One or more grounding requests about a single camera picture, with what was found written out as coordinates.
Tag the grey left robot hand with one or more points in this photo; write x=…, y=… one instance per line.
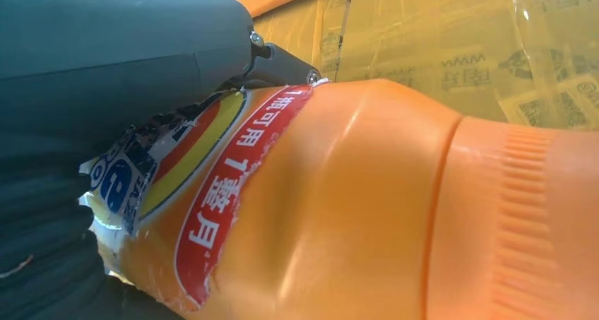
x=93, y=60

